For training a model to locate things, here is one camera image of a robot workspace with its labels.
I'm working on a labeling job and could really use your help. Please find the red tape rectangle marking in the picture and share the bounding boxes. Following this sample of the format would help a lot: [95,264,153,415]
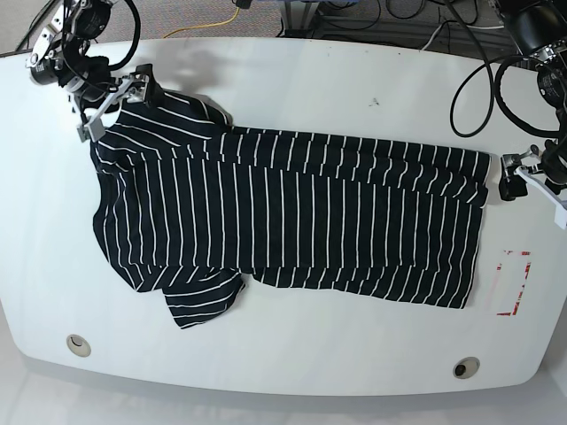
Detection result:
[493,251,532,317]

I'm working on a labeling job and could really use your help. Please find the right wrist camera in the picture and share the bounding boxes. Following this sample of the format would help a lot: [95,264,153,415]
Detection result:
[76,119,105,143]

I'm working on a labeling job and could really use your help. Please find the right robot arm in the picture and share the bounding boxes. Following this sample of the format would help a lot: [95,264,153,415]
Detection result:
[26,1,165,141]

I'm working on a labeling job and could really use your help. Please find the white cable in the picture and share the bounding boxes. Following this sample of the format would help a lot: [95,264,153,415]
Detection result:
[421,21,447,51]

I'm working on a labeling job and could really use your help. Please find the aluminium frame rail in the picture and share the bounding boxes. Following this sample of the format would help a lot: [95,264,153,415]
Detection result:
[279,1,321,38]

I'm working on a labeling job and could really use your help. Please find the left table cable grommet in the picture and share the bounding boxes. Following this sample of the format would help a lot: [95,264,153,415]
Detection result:
[66,335,91,358]

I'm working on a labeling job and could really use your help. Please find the yellow cable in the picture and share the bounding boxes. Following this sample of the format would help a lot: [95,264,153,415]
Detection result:
[164,2,249,39]

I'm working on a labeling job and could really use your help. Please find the black white striped t-shirt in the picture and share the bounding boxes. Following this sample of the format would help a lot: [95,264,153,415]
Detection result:
[90,92,491,328]

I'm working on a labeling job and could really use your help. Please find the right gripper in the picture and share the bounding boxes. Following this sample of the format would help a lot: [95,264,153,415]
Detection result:
[64,64,164,125]

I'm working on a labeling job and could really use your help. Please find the table cable grommet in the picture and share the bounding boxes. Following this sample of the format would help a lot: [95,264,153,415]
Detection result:
[66,335,91,358]
[453,357,480,380]

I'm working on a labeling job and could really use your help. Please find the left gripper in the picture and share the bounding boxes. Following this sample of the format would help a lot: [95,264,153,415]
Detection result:
[498,139,566,209]

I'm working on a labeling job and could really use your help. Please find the right table cable grommet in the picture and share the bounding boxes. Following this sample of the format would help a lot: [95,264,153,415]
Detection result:
[453,357,480,380]

